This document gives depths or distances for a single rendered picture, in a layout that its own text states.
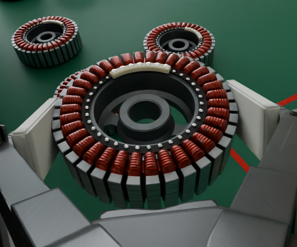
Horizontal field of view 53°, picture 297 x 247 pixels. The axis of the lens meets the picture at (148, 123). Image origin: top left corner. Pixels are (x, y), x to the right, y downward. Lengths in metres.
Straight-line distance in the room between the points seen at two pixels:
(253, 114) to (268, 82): 0.32
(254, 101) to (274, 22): 0.47
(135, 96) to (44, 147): 0.07
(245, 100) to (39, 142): 0.11
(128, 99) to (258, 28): 0.43
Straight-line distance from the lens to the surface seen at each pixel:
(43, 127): 0.17
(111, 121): 0.20
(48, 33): 0.57
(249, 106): 0.17
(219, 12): 0.64
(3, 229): 0.35
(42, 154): 0.16
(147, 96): 0.20
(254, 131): 0.16
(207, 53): 0.46
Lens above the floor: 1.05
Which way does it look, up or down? 48 degrees down
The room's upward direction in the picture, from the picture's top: 5 degrees counter-clockwise
